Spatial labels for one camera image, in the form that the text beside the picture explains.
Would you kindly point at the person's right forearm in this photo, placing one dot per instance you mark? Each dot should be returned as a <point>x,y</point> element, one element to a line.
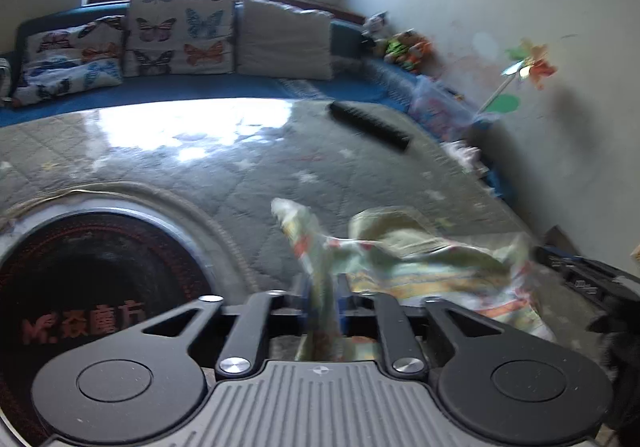
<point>622,367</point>

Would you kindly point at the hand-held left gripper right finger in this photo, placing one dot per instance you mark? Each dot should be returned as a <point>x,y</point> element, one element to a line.
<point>342,302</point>

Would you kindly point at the white pink cloth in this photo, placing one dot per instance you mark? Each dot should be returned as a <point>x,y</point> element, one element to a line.
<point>465,157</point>

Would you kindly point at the large butterfly print pillow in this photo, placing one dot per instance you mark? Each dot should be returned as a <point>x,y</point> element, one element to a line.
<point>180,32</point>

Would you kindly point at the beige pillow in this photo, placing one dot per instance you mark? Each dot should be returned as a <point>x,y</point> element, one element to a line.
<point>285,39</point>

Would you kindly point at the grey white stuffed toy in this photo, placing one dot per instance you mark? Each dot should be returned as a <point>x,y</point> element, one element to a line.
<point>375,26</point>

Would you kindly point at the clear plastic toy bag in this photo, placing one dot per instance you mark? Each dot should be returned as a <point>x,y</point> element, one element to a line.
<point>440,107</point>

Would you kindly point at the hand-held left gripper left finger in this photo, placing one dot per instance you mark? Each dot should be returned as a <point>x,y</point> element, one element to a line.
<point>306,307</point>

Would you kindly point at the green orange stuffed toy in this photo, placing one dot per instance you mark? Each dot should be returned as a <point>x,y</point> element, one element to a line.
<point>407,49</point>

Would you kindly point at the round dark heater panel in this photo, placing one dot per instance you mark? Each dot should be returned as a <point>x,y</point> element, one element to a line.
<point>75,287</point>

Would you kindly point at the floral children's garment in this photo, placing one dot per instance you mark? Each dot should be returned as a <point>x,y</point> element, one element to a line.
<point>425,267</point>

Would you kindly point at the black ribbed bar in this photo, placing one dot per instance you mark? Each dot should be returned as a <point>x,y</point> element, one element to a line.
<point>370,124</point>

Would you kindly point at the colourful pinwheel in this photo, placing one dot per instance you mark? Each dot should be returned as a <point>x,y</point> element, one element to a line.
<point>530,62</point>

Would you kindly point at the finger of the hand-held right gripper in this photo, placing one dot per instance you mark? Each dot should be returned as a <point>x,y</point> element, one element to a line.
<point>570,267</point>

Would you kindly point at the grey quilted table cover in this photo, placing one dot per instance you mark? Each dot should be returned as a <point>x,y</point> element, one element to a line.
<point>250,177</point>

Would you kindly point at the blue sofa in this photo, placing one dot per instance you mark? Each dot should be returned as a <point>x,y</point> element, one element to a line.
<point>325,87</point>

